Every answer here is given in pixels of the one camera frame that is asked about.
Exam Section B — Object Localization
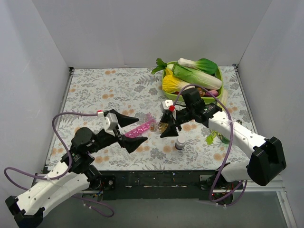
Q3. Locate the clear bottle of yellow pills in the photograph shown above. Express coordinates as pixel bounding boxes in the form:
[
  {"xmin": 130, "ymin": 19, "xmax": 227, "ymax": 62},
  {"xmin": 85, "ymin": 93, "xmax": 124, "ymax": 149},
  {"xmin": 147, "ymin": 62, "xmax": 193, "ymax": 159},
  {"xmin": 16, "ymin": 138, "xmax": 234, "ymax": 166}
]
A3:
[{"xmin": 150, "ymin": 122, "xmax": 169, "ymax": 134}]

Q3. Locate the pink weekly pill organizer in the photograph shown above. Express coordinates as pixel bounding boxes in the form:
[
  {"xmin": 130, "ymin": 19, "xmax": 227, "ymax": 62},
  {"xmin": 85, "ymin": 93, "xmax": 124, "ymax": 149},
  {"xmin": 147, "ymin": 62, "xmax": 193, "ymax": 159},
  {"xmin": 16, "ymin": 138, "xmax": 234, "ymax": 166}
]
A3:
[{"xmin": 124, "ymin": 113, "xmax": 156, "ymax": 138}]

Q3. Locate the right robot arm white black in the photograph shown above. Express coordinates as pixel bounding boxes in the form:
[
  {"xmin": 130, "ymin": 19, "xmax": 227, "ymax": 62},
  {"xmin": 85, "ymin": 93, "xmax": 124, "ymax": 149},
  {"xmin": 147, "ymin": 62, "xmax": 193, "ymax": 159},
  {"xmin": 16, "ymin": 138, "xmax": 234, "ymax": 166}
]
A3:
[{"xmin": 161, "ymin": 88, "xmax": 286, "ymax": 189}]

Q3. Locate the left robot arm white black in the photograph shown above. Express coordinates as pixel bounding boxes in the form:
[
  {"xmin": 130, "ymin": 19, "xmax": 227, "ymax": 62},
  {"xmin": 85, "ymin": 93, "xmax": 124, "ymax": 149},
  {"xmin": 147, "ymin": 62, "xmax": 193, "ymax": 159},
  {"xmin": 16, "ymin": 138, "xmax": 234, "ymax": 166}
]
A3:
[{"xmin": 5, "ymin": 109, "xmax": 147, "ymax": 228}]

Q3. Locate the green plastic tray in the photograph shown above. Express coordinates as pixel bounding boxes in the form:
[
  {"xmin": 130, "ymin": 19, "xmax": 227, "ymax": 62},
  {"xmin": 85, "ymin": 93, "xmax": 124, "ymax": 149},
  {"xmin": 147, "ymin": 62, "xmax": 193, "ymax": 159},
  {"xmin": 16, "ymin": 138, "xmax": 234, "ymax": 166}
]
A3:
[{"xmin": 162, "ymin": 61, "xmax": 224, "ymax": 100}]

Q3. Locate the brown mushroom toy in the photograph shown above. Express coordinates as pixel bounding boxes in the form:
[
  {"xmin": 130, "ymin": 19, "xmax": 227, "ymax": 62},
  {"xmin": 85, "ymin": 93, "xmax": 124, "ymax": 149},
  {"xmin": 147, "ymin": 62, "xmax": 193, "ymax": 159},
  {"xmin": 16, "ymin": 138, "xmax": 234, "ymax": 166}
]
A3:
[{"xmin": 196, "ymin": 87, "xmax": 206, "ymax": 97}]

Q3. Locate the white bottle blue label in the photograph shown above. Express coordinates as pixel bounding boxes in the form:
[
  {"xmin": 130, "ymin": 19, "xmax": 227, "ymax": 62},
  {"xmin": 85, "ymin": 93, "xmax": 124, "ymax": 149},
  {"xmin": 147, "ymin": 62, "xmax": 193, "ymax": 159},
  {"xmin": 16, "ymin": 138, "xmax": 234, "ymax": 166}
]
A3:
[{"xmin": 175, "ymin": 135, "xmax": 186, "ymax": 150}]

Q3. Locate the floral table mat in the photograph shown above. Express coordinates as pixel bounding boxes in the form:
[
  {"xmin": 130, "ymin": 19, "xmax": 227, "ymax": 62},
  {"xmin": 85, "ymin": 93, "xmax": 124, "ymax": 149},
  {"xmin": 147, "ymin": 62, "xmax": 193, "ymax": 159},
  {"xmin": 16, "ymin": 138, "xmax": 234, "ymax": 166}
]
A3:
[{"xmin": 47, "ymin": 68, "xmax": 248, "ymax": 171}]

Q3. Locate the yellow napa cabbage toy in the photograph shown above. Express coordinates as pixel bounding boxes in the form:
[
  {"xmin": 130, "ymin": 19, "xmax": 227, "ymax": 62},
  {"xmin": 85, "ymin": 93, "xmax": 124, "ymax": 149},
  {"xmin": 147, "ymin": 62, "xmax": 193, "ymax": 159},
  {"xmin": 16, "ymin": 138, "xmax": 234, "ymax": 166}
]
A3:
[{"xmin": 162, "ymin": 75, "xmax": 190, "ymax": 94}]

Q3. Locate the purple onion toy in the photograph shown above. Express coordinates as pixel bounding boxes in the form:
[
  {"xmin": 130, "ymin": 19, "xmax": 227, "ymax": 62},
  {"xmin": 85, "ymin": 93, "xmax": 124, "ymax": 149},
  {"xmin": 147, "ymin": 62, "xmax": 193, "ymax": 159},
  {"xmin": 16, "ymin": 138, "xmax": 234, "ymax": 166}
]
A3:
[{"xmin": 204, "ymin": 90, "xmax": 219, "ymax": 97}]

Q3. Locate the green napa cabbage toy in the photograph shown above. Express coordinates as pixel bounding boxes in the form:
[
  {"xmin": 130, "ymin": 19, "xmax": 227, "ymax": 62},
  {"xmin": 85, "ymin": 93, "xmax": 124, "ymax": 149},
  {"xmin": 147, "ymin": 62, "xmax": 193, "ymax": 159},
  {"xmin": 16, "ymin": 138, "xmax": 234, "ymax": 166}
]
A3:
[{"xmin": 172, "ymin": 64, "xmax": 222, "ymax": 90}]

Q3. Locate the celery stalk toy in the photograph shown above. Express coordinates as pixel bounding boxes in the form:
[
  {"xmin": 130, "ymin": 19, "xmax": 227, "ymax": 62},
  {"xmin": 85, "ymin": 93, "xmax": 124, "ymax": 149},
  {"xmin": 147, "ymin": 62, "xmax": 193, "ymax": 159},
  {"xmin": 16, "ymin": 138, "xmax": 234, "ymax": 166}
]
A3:
[{"xmin": 206, "ymin": 89, "xmax": 228, "ymax": 145}]

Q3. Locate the green glass bottle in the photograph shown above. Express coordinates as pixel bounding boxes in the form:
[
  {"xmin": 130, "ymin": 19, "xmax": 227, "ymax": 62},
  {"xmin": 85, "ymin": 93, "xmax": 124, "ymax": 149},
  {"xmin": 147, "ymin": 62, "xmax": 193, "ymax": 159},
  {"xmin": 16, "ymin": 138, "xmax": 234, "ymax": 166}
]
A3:
[{"xmin": 219, "ymin": 120, "xmax": 243, "ymax": 144}]

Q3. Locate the bok choy toy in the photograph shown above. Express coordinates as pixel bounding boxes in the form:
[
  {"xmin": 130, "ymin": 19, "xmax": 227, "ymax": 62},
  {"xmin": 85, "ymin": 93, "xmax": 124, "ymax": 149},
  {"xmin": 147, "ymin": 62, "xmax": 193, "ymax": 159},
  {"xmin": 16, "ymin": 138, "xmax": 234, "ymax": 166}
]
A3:
[{"xmin": 178, "ymin": 58, "xmax": 218, "ymax": 75}]

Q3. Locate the leafy green herb toy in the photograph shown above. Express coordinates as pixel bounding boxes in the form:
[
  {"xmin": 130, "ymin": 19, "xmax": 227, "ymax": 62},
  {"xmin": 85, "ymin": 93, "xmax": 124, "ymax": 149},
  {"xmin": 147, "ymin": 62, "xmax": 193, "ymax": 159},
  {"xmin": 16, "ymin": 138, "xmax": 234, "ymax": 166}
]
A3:
[{"xmin": 151, "ymin": 58, "xmax": 167, "ymax": 75}]

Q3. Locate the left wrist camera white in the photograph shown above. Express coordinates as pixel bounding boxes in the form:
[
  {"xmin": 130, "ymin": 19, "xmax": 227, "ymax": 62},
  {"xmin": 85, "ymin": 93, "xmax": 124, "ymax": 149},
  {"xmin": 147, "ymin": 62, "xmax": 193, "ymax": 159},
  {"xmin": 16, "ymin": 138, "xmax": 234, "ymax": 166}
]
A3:
[{"xmin": 103, "ymin": 112, "xmax": 119, "ymax": 136}]

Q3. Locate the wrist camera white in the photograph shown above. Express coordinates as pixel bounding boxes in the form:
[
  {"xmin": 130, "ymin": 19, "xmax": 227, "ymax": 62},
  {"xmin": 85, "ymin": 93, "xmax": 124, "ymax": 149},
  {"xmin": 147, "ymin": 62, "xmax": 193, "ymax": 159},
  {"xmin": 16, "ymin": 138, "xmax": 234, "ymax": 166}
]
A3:
[
  {"xmin": 161, "ymin": 100, "xmax": 176, "ymax": 119},
  {"xmin": 103, "ymin": 112, "xmax": 119, "ymax": 136}
]

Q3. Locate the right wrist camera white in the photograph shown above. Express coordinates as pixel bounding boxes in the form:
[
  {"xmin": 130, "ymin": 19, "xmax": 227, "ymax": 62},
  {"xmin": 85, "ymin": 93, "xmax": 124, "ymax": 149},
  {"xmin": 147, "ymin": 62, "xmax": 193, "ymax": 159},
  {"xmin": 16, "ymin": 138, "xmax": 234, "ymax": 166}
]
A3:
[{"xmin": 161, "ymin": 100, "xmax": 176, "ymax": 119}]

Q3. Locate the black front table rail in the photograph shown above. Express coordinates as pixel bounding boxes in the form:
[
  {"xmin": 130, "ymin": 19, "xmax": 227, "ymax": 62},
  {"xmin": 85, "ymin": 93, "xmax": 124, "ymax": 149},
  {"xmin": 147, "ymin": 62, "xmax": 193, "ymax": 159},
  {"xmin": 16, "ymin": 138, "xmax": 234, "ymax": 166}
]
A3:
[{"xmin": 101, "ymin": 170, "xmax": 215, "ymax": 200}]

